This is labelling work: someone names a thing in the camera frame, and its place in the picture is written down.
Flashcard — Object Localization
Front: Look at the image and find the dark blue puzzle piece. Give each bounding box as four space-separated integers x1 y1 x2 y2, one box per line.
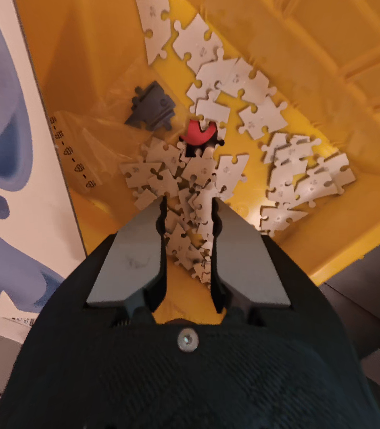
124 80 176 132

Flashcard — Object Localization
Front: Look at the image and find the pile of white puzzle pieces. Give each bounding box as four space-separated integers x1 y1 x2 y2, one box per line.
119 0 358 285

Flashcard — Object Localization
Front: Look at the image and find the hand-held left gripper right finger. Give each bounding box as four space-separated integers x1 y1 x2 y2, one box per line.
211 197 291 314

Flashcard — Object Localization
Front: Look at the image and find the clear plastic bag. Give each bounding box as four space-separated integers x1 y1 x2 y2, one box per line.
48 57 184 198

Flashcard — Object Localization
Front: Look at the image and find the red and black puzzle piece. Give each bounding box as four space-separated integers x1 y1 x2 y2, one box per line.
178 119 225 158

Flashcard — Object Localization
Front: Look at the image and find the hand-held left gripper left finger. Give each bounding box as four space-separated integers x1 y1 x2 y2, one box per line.
86 196 168 314

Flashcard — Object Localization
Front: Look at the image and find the yellow plastic bin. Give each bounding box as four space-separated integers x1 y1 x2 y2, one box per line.
13 0 380 325

